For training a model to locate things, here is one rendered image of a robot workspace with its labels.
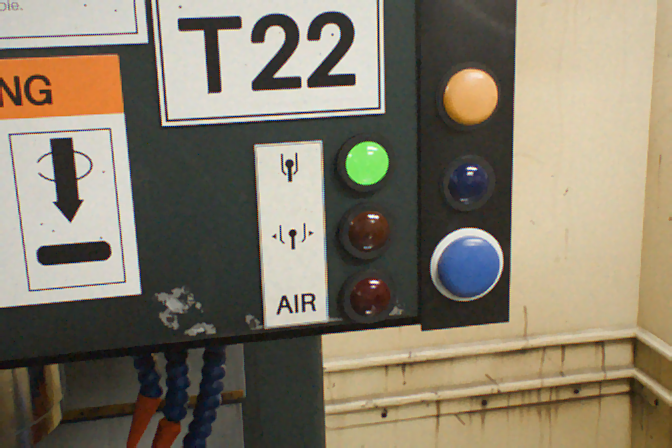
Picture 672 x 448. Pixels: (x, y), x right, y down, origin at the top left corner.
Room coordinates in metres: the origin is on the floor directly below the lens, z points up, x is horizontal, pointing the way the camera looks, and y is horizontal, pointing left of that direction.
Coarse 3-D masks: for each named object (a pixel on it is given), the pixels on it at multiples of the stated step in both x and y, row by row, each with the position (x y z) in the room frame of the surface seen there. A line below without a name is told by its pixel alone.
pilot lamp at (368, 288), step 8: (368, 280) 0.39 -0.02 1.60; (376, 280) 0.39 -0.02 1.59; (360, 288) 0.39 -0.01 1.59; (368, 288) 0.39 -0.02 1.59; (376, 288) 0.39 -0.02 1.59; (384, 288) 0.39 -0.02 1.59; (352, 296) 0.39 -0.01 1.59; (360, 296) 0.39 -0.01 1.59; (368, 296) 0.39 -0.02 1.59; (376, 296) 0.39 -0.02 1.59; (384, 296) 0.39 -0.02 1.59; (352, 304) 0.39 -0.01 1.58; (360, 304) 0.39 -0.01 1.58; (368, 304) 0.39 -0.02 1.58; (376, 304) 0.39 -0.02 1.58; (384, 304) 0.39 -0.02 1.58; (360, 312) 0.39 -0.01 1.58; (368, 312) 0.39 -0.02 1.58; (376, 312) 0.39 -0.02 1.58
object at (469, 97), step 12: (468, 72) 0.40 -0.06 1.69; (480, 72) 0.40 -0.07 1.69; (456, 84) 0.40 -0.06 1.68; (468, 84) 0.40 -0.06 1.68; (480, 84) 0.40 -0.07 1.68; (492, 84) 0.40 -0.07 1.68; (444, 96) 0.40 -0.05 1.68; (456, 96) 0.40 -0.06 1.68; (468, 96) 0.40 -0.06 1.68; (480, 96) 0.40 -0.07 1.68; (492, 96) 0.40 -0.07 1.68; (456, 108) 0.40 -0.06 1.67; (468, 108) 0.40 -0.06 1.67; (480, 108) 0.40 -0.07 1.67; (492, 108) 0.40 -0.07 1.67; (456, 120) 0.40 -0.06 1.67; (468, 120) 0.40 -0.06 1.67; (480, 120) 0.40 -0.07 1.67
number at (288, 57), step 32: (256, 0) 0.39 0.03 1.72; (288, 0) 0.39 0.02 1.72; (320, 0) 0.39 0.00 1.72; (352, 0) 0.40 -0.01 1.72; (256, 32) 0.39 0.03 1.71; (288, 32) 0.39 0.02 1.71; (320, 32) 0.39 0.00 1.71; (352, 32) 0.40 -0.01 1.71; (256, 64) 0.39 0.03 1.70; (288, 64) 0.39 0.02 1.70; (320, 64) 0.39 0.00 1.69; (352, 64) 0.40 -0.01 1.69; (256, 96) 0.39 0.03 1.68; (288, 96) 0.39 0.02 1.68; (320, 96) 0.39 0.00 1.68; (352, 96) 0.40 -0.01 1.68
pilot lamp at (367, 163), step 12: (360, 144) 0.39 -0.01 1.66; (372, 144) 0.39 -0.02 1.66; (348, 156) 0.39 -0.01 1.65; (360, 156) 0.39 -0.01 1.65; (372, 156) 0.39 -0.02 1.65; (384, 156) 0.39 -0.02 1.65; (348, 168) 0.39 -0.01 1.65; (360, 168) 0.39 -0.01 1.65; (372, 168) 0.39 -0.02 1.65; (384, 168) 0.39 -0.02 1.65; (360, 180) 0.39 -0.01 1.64; (372, 180) 0.39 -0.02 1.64
